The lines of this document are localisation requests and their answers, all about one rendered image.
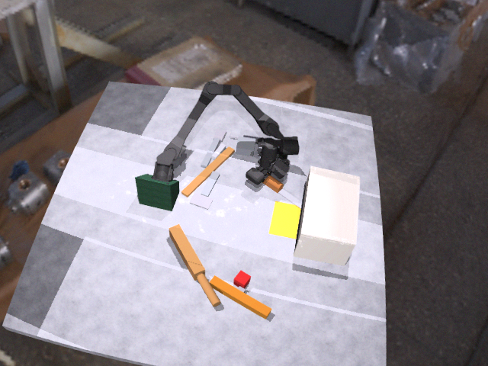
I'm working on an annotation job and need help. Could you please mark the orange bar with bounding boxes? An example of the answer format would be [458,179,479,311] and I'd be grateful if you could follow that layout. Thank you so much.
[181,146,235,197]
[209,275,271,319]

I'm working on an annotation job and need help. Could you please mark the orange block with cylindrical handle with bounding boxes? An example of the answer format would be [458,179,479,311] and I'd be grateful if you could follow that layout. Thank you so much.
[169,224,221,307]

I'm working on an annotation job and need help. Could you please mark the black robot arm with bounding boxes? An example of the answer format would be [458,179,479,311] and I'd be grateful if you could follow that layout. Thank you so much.
[152,81,300,182]

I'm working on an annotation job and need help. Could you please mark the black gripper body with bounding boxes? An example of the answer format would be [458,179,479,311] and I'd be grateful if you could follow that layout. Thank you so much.
[246,147,288,185]

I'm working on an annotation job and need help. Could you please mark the brown cylinder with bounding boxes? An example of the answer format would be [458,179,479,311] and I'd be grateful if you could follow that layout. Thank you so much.
[262,173,302,209]

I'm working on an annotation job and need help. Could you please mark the red block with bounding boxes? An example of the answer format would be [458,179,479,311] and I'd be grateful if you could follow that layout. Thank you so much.
[233,271,251,289]

